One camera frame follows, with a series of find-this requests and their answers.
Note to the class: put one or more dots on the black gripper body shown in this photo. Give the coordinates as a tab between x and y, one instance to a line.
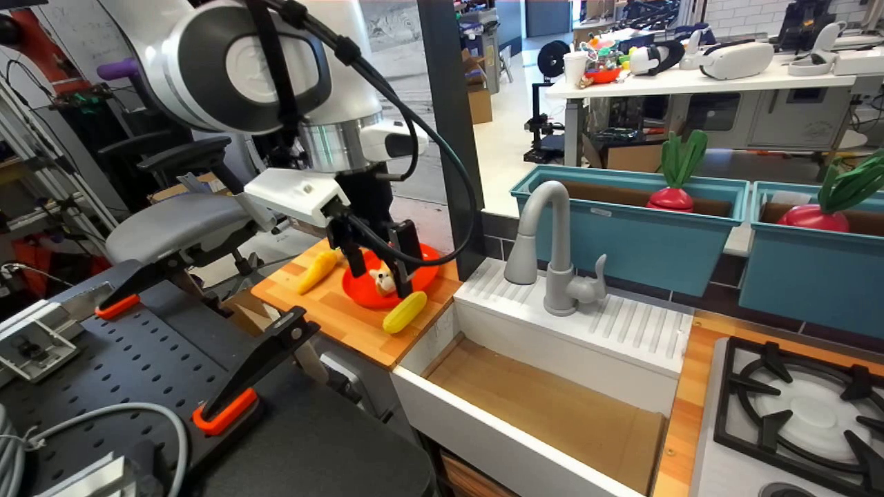
366	197

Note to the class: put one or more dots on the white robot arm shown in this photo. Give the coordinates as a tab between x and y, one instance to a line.
249	63

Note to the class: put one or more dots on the red toy radish green leaves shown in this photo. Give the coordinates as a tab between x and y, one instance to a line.
817	215
681	167

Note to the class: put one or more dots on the white VR headset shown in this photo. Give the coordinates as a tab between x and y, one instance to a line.
736	58

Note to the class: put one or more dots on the red plastic plate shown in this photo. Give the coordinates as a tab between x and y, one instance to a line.
363	291

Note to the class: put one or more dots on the wooden stove counter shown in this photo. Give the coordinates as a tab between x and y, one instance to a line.
687	404

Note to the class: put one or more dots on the shiny metal bracket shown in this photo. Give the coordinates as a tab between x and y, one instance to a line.
31	346

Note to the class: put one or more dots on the grey office chair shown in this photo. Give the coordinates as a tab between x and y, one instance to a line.
174	223

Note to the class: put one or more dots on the white toy garlic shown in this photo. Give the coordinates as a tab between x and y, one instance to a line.
384	281

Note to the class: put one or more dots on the white background table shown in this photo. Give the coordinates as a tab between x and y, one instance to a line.
691	84

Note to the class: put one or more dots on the yellow toy corn cob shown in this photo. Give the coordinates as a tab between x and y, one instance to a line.
404	309

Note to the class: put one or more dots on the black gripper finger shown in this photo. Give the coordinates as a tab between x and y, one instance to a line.
350	248
406	252

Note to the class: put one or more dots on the grey toy stovetop black grate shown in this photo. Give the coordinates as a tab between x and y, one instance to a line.
801	415

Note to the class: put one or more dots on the white toy sink basin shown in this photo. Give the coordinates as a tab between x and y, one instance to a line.
553	404

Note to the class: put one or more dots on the blue planter bin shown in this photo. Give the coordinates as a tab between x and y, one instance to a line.
644	244
810	276

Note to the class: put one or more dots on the black pegboard table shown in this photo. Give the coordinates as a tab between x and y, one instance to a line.
138	368

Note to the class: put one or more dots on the grey toy faucet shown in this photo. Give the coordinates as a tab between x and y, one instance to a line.
555	266

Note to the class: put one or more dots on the wooden butcher block counter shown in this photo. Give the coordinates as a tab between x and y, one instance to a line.
341	321

